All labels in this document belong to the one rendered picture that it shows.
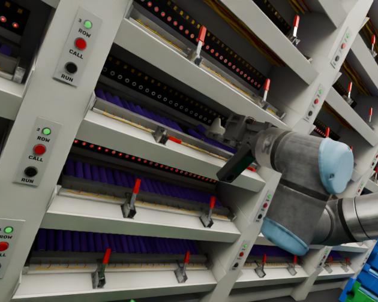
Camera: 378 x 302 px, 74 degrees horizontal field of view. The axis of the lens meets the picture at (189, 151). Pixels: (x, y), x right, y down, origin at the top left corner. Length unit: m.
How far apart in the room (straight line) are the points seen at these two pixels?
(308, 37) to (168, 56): 0.60
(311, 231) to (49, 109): 0.50
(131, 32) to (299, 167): 0.39
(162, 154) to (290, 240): 0.32
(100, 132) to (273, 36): 0.50
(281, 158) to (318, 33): 0.60
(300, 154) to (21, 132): 0.48
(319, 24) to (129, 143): 0.76
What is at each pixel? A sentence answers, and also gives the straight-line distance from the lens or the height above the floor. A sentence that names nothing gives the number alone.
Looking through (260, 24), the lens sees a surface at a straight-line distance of 0.71.
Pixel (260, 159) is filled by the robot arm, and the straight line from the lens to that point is 0.55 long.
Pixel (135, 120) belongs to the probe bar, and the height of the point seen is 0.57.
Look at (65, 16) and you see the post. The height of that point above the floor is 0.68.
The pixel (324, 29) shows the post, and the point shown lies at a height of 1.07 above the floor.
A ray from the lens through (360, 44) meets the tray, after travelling 1.12.
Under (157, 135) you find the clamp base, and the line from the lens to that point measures 0.58.
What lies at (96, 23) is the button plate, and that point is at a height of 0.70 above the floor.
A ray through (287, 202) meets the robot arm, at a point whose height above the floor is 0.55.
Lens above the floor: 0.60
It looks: 5 degrees down
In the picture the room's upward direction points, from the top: 24 degrees clockwise
